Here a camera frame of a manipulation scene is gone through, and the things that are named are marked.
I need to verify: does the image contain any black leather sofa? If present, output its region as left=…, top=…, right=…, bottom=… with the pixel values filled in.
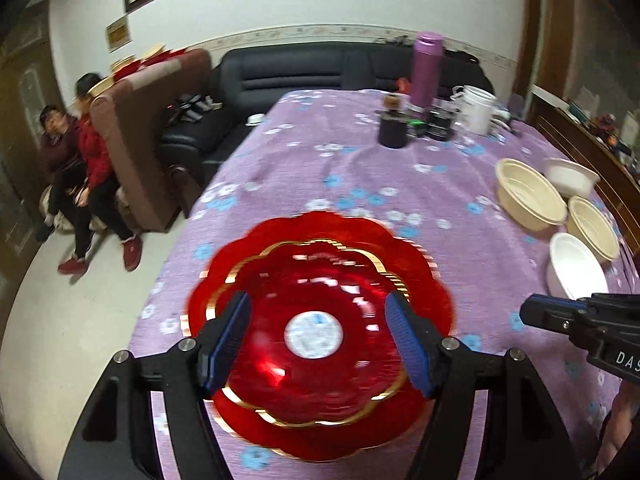
left=160, top=45, right=496, bottom=218

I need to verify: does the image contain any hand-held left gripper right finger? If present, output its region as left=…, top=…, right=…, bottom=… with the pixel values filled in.
left=384, top=291, right=583, bottom=480

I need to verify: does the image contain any black pot with wooden knob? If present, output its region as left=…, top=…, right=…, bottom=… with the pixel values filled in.
left=377, top=93, right=414, bottom=150

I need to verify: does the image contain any purple floral tablecloth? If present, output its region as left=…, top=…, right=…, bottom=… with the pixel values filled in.
left=127, top=87, right=640, bottom=480

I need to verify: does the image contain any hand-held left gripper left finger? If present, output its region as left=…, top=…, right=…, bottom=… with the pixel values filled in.
left=57, top=290, right=252, bottom=480

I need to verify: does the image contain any wooden cabinet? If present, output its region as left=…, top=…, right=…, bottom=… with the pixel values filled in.
left=529, top=84, right=640, bottom=241

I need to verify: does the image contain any black round tin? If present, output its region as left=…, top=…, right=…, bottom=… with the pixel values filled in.
left=426, top=105, right=457, bottom=142

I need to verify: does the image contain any pile of red cream dishes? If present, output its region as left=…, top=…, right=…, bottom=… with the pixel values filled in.
left=88, top=42, right=189, bottom=98

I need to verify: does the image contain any cabinet top clutter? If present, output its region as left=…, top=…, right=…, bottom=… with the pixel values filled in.
left=565, top=85, right=640, bottom=173

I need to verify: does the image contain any black white striped object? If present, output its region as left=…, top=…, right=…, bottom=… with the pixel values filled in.
left=166, top=93, right=224, bottom=124

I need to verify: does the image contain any cream plastic bowl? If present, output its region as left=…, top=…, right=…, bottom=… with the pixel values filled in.
left=495, top=158, right=569, bottom=232
left=567, top=196, right=622, bottom=264

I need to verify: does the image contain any wooden framed glass partition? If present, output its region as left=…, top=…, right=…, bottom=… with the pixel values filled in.
left=525, top=0, right=640, bottom=121

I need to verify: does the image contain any dark cloth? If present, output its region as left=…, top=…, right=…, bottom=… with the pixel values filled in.
left=375, top=32, right=482, bottom=67

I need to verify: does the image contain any white plastic bowl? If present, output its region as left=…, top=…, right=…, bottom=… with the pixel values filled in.
left=542, top=157, right=601, bottom=197
left=546, top=232, right=612, bottom=302

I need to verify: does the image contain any large red scalloped plate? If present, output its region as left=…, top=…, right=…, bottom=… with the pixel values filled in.
left=186, top=211, right=454, bottom=462

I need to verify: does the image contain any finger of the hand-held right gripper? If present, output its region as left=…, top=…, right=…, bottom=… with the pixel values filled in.
left=520, top=296, right=588, bottom=333

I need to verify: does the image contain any brown leather armchair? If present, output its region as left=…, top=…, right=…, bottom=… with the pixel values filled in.
left=90, top=49, right=213, bottom=233

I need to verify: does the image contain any small gold wall plaque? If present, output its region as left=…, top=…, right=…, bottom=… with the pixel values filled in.
left=106, top=14, right=133, bottom=53

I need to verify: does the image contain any wooden door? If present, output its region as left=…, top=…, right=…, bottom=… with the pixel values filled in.
left=0, top=0, right=57, bottom=261

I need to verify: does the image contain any small red gold-rimmed plate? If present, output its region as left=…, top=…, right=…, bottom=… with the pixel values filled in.
left=204, top=239, right=437, bottom=428

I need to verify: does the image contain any white cloth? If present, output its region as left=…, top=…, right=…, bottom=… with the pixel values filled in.
left=492, top=105, right=514, bottom=134

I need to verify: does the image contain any purple thermos bottle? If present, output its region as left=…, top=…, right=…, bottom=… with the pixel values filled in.
left=409, top=31, right=445, bottom=113

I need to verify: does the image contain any white plastic jar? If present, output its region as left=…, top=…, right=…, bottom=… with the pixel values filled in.
left=461, top=85, right=498, bottom=136

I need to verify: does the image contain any person's right hand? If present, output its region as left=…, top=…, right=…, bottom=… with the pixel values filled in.
left=597, top=377, right=640, bottom=477

